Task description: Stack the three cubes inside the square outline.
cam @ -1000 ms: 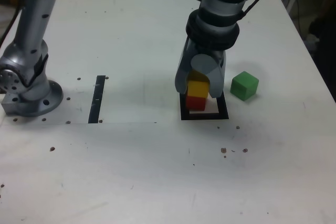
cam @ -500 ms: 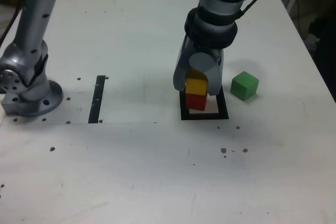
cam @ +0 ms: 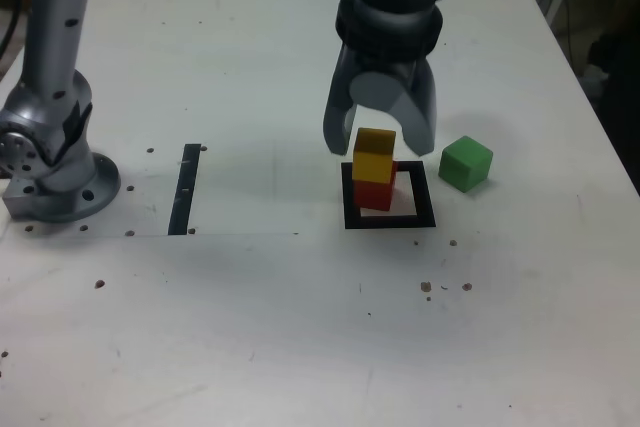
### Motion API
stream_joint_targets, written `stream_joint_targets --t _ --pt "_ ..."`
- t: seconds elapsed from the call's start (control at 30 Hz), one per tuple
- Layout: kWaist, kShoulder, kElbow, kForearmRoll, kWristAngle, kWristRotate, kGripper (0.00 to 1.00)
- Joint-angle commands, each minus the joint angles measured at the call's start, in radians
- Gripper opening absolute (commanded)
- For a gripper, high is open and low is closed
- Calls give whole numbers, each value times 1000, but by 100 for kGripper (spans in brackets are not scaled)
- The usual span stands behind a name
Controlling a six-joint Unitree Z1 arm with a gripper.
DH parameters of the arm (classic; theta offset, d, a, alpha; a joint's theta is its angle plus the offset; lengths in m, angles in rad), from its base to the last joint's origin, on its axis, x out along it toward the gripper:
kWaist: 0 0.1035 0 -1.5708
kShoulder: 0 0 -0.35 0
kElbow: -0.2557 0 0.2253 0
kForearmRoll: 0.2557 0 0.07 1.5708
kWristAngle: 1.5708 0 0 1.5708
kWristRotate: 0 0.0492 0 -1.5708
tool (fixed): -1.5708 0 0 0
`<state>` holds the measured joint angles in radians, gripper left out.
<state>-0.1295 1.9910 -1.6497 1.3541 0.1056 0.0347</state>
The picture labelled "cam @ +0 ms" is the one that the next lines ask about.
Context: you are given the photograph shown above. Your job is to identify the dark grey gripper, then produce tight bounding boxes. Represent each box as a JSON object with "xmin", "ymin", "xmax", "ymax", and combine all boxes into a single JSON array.
[{"xmin": 322, "ymin": 43, "xmax": 437, "ymax": 157}]

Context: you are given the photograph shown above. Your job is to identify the yellow cube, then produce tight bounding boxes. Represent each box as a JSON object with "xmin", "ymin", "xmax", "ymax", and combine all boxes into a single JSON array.
[{"xmin": 352, "ymin": 127, "xmax": 397, "ymax": 184}]

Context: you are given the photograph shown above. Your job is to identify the red cube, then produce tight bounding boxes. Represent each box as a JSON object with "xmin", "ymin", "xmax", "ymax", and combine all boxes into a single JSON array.
[{"xmin": 353, "ymin": 161, "xmax": 400, "ymax": 212}]

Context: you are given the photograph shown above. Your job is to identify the green cube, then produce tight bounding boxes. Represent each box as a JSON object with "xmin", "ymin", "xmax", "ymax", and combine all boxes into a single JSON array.
[{"xmin": 438, "ymin": 135, "xmax": 494, "ymax": 194}]

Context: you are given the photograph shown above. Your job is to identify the black tape square outline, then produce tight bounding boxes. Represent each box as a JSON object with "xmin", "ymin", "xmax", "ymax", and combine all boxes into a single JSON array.
[{"xmin": 340, "ymin": 160, "xmax": 437, "ymax": 230}]

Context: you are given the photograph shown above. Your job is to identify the black tape strip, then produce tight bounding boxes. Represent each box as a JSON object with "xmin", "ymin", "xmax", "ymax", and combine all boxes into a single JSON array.
[{"xmin": 167, "ymin": 143, "xmax": 202, "ymax": 236}]

